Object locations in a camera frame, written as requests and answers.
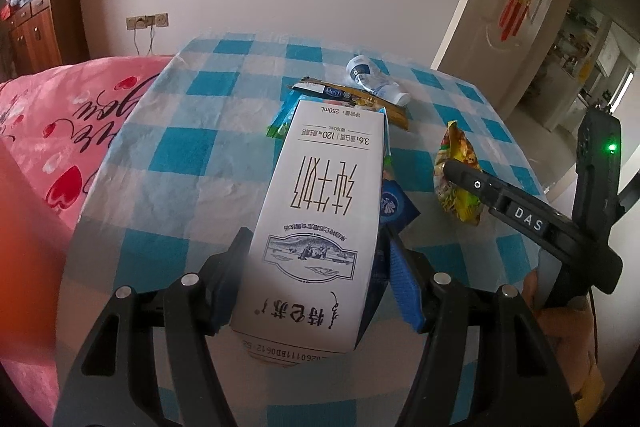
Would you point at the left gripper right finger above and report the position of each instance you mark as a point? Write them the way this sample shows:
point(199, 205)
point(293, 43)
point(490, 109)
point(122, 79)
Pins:
point(485, 361)

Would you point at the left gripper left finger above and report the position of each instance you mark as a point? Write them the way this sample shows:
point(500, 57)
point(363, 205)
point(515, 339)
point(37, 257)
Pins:
point(113, 380)

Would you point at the white milk carton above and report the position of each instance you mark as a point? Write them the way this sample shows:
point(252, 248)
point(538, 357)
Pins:
point(308, 270)

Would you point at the yellow chip bag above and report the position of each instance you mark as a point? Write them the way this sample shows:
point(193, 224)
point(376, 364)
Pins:
point(456, 155)

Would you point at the blue tissue pack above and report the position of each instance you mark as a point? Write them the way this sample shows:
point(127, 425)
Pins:
point(396, 211)

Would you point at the green cow wipes pack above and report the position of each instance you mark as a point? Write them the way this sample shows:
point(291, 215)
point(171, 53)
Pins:
point(282, 121)

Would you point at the gold black candy wrapper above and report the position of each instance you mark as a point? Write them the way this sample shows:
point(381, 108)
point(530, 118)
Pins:
point(397, 115)

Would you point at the plastic bottle blue cap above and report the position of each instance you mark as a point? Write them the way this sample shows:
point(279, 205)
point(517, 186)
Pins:
point(368, 77)

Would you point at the orange plastic trash bucket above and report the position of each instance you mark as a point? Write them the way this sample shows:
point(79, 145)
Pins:
point(33, 253)

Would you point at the white bedroom door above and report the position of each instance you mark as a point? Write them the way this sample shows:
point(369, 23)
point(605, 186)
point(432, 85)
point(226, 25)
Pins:
point(472, 50)

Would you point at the person's right hand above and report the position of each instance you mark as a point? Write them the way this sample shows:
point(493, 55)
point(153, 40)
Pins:
point(570, 331)

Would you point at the blue checkered plastic tablecloth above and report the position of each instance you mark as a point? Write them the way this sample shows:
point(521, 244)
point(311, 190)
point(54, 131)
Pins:
point(191, 166)

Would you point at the pink heart bed blanket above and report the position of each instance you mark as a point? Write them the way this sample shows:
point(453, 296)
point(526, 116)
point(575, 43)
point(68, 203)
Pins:
point(57, 125)

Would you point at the brown wooden cabinet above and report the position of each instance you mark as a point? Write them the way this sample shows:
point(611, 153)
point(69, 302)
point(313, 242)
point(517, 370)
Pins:
point(45, 34)

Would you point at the wall power outlet strip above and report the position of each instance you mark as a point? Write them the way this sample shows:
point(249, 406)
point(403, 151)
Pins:
point(145, 21)

